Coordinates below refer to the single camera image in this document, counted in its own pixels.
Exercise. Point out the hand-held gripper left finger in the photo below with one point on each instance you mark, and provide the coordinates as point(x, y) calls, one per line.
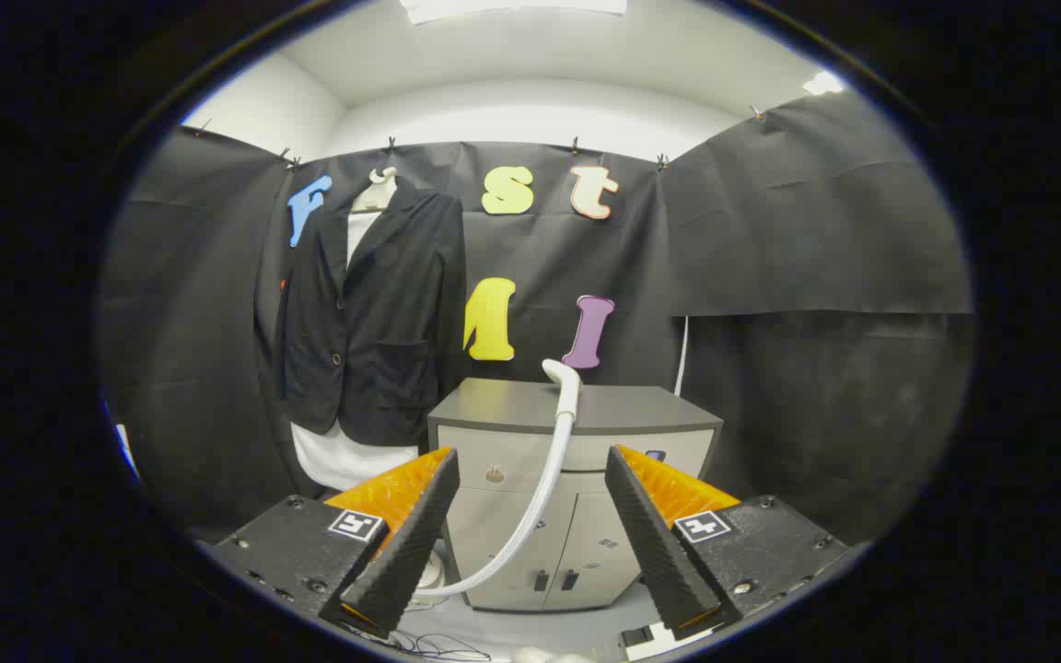
point(420, 534)

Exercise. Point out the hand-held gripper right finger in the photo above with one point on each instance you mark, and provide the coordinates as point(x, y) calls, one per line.
point(646, 543)

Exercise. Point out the white shirt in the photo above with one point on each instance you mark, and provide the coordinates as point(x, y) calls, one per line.
point(346, 465)

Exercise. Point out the white garment steamer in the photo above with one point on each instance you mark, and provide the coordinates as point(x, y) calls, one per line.
point(560, 433)

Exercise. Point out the black blazer jacket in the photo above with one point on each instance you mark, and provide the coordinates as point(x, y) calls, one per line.
point(383, 322)

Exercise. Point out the white clothes hanger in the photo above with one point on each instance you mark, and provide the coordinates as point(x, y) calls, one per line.
point(374, 195)

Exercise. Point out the grey cabinet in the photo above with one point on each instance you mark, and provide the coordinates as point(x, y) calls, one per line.
point(503, 405)

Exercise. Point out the black backdrop cloth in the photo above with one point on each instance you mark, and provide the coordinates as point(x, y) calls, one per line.
point(770, 230)

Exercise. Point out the row of black clips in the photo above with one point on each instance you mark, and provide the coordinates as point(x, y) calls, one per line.
point(390, 144)

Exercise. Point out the long ceiling light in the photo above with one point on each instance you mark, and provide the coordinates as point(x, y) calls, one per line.
point(512, 7)

